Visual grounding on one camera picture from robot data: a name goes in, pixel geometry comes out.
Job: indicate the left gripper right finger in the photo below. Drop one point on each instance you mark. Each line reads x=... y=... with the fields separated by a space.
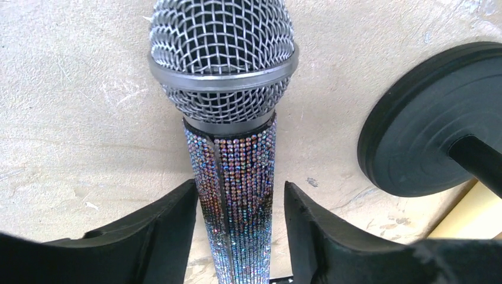
x=325 y=248

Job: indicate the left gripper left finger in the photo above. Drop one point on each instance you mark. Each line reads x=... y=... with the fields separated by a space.
x=149 y=245

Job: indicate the black stand for patterned microphone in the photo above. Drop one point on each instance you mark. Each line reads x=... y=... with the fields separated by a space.
x=438 y=126

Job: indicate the silver head patterned microphone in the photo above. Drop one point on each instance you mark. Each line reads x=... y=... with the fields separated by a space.
x=225 y=65

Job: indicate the cream microphone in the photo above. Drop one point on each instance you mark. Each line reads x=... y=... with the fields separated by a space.
x=476 y=216

